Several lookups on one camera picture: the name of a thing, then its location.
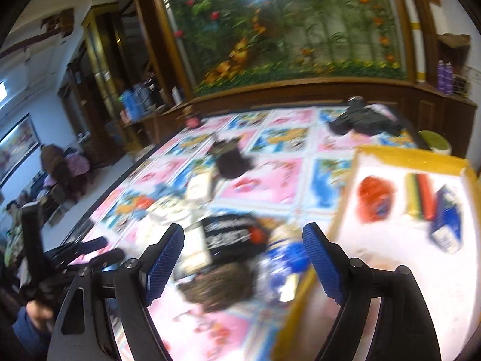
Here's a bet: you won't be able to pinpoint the white tissue pack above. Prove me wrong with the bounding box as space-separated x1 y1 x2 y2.
186 175 215 200

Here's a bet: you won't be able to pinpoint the blue thermos jug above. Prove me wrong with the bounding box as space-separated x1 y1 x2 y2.
119 89 141 121

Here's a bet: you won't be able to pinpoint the fish tank with artificial plants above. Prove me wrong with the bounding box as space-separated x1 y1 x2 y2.
158 0 410 94

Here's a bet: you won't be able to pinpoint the striped towel roll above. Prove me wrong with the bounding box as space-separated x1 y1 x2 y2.
404 172 437 221

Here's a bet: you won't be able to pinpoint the red jar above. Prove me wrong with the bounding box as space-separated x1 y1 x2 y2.
183 107 201 128

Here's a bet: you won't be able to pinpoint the grey-blue kettle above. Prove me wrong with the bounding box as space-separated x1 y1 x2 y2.
135 83 153 110

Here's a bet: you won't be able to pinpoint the brown knitted cloth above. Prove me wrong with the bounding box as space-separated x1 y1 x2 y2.
176 261 256 314

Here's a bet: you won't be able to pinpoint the black plastic bag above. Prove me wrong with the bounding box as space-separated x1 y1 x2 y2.
201 212 269 267

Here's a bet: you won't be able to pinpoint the framed wall picture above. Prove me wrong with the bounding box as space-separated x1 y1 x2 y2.
0 115 40 187

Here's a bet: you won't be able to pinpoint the person's left forearm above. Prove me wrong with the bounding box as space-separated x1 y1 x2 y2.
11 306 51 361

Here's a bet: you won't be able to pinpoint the blue round-print pack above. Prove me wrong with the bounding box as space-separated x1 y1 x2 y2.
263 226 312 301

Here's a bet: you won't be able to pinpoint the fruit print tablecloth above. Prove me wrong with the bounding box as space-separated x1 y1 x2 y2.
49 107 433 361

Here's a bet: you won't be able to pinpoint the wooden tank cabinet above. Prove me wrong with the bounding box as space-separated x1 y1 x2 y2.
150 79 476 151

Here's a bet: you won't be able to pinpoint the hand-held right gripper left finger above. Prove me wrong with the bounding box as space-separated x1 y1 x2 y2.
47 223 185 361

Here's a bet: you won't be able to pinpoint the tangled cables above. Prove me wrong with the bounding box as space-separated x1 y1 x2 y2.
453 66 472 96

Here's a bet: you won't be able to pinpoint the person's left hand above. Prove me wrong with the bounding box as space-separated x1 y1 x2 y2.
26 299 55 322

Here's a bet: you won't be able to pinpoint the green round stool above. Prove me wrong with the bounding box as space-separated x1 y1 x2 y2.
417 130 452 155

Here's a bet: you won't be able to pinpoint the black tool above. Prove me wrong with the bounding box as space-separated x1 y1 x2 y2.
327 97 403 138

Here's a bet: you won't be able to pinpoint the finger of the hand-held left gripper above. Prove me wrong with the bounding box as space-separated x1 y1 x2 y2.
47 235 108 259
62 248 125 272

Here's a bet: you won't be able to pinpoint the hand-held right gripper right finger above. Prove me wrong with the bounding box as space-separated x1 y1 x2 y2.
302 223 440 361

